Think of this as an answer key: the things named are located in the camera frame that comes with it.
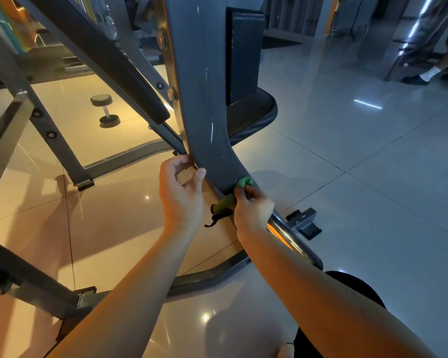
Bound person's right hand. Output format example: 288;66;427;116
233;182;276;239

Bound person's left hand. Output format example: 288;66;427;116
158;154;208;236

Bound person's right forearm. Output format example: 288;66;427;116
239;227;438;358

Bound black dumbbell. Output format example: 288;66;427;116
90;93;122;129

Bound green cleaning cloth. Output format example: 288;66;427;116
204;175;256;228

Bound person's left forearm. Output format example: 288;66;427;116
48;223;199;358

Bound grey steel gym machine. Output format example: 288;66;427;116
0;0;324;342

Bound person's black trousers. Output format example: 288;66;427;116
293;269;387;358

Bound chrome weight storage peg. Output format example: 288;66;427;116
266;212;324;270

